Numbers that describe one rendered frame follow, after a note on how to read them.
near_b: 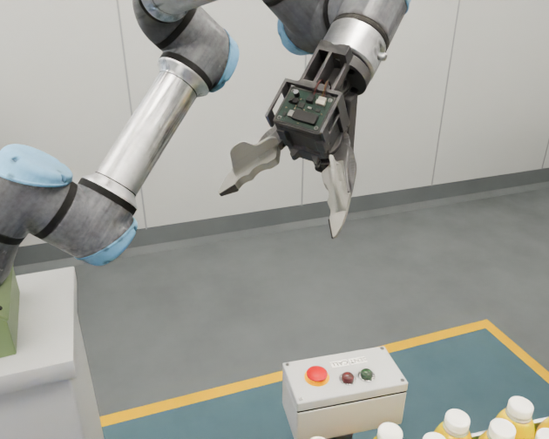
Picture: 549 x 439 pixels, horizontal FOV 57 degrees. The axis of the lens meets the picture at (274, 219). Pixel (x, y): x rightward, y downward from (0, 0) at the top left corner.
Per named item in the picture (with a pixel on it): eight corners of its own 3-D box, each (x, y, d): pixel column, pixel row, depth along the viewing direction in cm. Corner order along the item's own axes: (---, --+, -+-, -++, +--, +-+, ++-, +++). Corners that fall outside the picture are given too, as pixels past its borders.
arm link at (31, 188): (-36, 185, 88) (11, 124, 87) (36, 223, 96) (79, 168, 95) (-45, 212, 78) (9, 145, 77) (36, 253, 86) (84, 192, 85)
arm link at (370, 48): (334, 55, 67) (392, 68, 63) (319, 83, 65) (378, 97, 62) (324, 12, 60) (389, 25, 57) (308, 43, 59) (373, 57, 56)
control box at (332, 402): (281, 402, 96) (281, 361, 91) (379, 384, 100) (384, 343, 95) (295, 446, 87) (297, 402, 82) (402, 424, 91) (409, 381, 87)
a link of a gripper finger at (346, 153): (321, 197, 56) (307, 132, 60) (323, 203, 58) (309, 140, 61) (362, 186, 55) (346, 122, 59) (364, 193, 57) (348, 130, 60)
